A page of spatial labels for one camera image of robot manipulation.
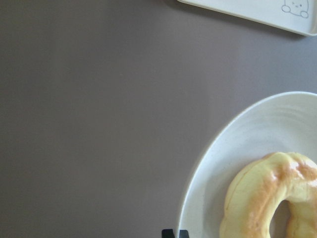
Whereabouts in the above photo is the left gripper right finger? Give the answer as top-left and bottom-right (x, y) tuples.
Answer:
(179, 230), (189, 238)

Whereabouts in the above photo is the cream rabbit tray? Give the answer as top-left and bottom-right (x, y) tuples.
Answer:
(182, 0), (317, 36)

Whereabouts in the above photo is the glazed donut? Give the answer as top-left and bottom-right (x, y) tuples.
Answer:
(219, 152), (317, 238)

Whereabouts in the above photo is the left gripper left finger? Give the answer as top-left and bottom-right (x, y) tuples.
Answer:
(161, 229), (174, 238)

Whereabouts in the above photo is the white round plate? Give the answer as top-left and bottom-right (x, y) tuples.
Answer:
(175, 92), (317, 238)

